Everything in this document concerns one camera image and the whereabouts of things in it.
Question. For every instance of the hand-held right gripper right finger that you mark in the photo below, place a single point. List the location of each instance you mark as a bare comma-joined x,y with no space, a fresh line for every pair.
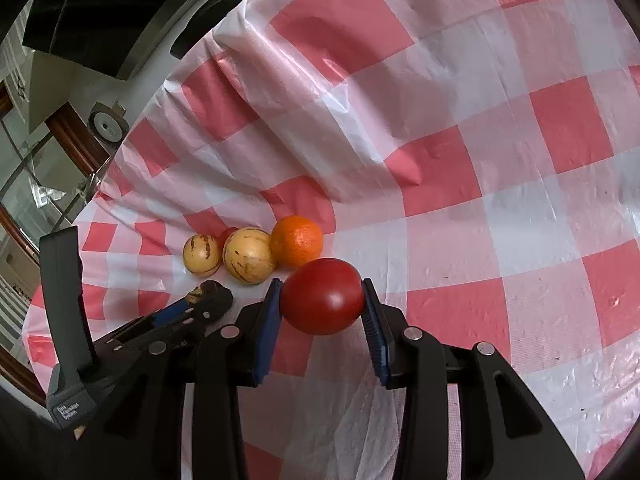
375,330

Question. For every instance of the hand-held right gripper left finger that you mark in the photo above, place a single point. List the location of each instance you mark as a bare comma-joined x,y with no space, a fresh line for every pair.
265,330

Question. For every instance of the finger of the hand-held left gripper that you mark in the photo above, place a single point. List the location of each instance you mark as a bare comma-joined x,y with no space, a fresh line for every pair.
212,307
170,312

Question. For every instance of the yellow striped pepino melon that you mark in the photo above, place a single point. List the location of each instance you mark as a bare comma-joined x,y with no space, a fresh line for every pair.
249,256
201,255

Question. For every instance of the red tomato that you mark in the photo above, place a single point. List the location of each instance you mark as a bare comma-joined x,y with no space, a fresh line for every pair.
322,296

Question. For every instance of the orange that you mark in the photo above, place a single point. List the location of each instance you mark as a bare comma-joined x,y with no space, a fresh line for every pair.
296,241

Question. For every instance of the wood-framed glass door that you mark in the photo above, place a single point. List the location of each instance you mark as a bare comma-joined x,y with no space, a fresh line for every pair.
30,185

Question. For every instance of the round grey gauge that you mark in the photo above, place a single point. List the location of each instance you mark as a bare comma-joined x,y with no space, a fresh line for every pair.
106,124

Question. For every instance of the red white checked tablecloth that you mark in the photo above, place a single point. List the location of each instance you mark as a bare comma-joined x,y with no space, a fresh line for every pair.
450,85

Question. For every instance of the black frying pan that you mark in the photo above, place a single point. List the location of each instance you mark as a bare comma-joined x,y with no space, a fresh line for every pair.
200,30

